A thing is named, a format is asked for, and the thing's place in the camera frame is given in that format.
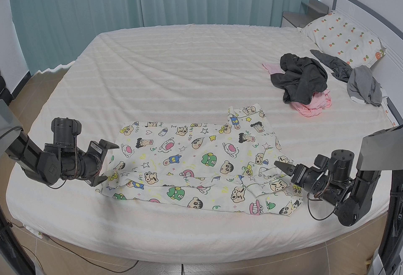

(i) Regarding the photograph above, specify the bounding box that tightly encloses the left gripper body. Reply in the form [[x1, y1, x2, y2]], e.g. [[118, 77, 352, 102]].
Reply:
[[77, 150, 106, 187]]

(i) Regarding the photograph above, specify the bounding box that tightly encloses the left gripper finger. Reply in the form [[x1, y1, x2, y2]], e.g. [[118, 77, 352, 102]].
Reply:
[[99, 139, 120, 151], [91, 174, 110, 188]]

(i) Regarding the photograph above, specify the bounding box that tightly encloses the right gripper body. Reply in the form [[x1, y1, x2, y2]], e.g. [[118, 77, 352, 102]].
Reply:
[[291, 163, 326, 192]]

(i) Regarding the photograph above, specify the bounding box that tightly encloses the white printed pyjama top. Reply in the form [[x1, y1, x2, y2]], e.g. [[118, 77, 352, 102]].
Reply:
[[101, 103, 304, 217]]

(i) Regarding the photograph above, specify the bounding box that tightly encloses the bed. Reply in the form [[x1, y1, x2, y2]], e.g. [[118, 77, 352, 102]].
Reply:
[[6, 0, 403, 265]]

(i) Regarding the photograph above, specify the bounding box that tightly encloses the pink garment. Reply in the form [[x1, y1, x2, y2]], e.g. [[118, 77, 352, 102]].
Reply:
[[262, 63, 332, 118]]

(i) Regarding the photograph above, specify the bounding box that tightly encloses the black garment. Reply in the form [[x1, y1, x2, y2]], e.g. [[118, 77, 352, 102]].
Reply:
[[271, 53, 328, 106]]

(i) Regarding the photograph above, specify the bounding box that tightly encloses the light grey garment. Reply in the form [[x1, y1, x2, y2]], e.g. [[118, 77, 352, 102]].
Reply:
[[347, 66, 383, 107]]

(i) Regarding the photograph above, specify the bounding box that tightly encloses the white printed pillow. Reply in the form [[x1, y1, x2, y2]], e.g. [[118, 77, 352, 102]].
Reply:
[[302, 12, 387, 69]]

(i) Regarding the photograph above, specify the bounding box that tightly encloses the grey bedside table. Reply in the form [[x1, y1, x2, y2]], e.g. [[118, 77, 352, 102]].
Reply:
[[281, 0, 329, 29]]

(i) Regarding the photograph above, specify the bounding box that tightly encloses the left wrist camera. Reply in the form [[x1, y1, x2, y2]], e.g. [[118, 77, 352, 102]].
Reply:
[[88, 140, 105, 158]]

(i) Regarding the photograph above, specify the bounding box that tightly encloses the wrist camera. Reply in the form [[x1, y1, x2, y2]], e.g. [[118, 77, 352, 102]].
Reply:
[[313, 155, 330, 171], [88, 140, 105, 158]]

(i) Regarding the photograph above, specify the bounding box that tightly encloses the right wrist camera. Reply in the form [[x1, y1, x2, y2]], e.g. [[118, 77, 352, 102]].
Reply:
[[313, 155, 330, 171]]

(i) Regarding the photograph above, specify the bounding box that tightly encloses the black cable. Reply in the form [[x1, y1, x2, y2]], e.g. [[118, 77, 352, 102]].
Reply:
[[41, 234, 140, 270], [307, 192, 339, 221]]

